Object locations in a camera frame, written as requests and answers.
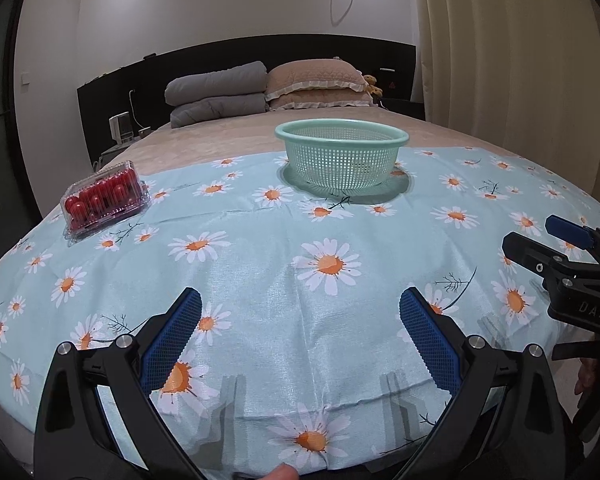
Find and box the black headboard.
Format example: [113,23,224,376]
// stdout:
[76,34,417,161]

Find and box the dark nightstand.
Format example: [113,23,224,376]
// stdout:
[380,99,426,121]

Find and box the white hanging cable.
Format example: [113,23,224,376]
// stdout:
[330,0,358,26]

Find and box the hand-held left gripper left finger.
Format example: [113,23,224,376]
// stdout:
[32,287,203,480]

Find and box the person's right hand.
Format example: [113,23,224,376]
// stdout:
[575,357,600,396]

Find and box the cream curtain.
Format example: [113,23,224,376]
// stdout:
[410,0,600,221]

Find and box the clear box of red tomatoes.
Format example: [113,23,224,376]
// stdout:
[61,161,152,241]

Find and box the blue daisy print cloth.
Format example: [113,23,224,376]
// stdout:
[0,147,600,480]

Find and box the dark door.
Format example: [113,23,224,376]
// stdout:
[0,0,41,281]

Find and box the grey folded duvet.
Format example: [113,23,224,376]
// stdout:
[170,92,268,128]
[165,61,268,107]

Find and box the beige bed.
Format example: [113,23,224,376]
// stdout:
[95,107,551,196]

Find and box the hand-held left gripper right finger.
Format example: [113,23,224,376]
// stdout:
[399,287,593,480]

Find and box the beige ruffled pillow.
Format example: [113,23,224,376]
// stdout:
[266,59,373,101]
[267,91,373,111]

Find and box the white bedside appliance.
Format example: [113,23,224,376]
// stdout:
[109,112,133,145]

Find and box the green plastic mesh basket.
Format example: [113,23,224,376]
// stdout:
[275,119,411,196]

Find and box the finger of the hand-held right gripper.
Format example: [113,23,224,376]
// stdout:
[502,232,571,278]
[546,215,600,265]

